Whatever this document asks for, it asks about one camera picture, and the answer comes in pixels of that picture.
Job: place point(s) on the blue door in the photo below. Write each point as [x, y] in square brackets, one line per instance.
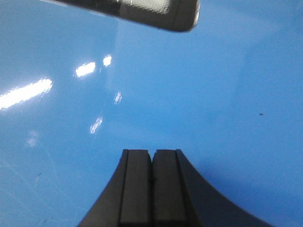
[77, 87]

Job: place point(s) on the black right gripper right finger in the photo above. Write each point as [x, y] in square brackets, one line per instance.
[183, 198]

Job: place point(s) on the metal door lever handle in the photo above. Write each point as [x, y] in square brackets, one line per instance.
[170, 15]

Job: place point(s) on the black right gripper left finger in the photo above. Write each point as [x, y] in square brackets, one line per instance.
[126, 201]

